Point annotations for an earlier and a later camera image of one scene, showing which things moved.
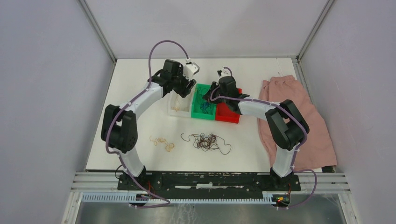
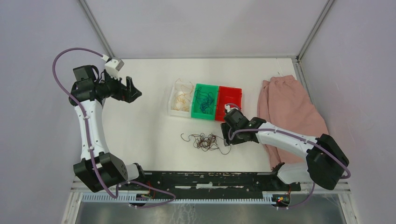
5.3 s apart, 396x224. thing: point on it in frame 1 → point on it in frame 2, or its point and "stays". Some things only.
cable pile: [209, 142] stays
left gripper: [185, 91] → [128, 94]
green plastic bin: [202, 108] stays
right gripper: [207, 94] → [225, 129]
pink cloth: [315, 151] stays
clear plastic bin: [180, 107] stays
